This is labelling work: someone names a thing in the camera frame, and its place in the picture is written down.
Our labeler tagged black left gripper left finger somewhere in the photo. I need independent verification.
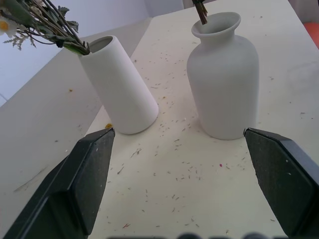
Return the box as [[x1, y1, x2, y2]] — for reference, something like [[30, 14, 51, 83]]
[[0, 127, 116, 239]]

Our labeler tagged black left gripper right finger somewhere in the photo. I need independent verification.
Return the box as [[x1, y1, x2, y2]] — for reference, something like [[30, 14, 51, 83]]
[[243, 127, 319, 239]]

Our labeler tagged white daisy flower bouquet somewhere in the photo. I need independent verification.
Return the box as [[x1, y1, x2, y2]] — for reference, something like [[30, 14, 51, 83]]
[[0, 0, 91, 56]]

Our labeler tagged white cylindrical vase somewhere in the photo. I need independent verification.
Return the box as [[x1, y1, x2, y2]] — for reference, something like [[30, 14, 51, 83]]
[[78, 35, 160, 135]]

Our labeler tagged white bottle-shaped vase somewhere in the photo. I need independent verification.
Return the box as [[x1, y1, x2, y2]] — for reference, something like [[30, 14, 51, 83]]
[[186, 11, 260, 140]]

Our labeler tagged orange object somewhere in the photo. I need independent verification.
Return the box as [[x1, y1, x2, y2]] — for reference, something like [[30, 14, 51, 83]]
[[304, 21, 319, 49]]

